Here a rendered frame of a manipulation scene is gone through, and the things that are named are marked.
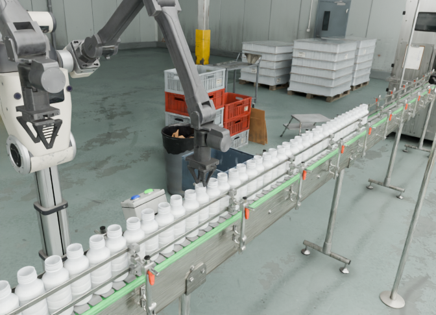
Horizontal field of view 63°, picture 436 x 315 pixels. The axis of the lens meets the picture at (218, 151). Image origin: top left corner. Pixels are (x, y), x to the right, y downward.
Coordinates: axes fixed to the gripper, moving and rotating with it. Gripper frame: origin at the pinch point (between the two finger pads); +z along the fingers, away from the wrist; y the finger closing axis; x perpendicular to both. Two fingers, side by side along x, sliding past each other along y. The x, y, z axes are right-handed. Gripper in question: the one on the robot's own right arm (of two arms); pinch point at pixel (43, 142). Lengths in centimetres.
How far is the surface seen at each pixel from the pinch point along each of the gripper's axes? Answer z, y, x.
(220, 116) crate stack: 82, -161, 278
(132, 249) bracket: 28.6, 20.4, 10.4
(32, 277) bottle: 24.9, 15.8, -13.9
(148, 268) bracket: 32.4, 26.0, 11.2
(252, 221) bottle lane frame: 48, 21, 71
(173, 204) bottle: 25.3, 15.1, 31.2
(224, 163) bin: 57, -37, 126
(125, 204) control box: 29.8, -2.7, 25.6
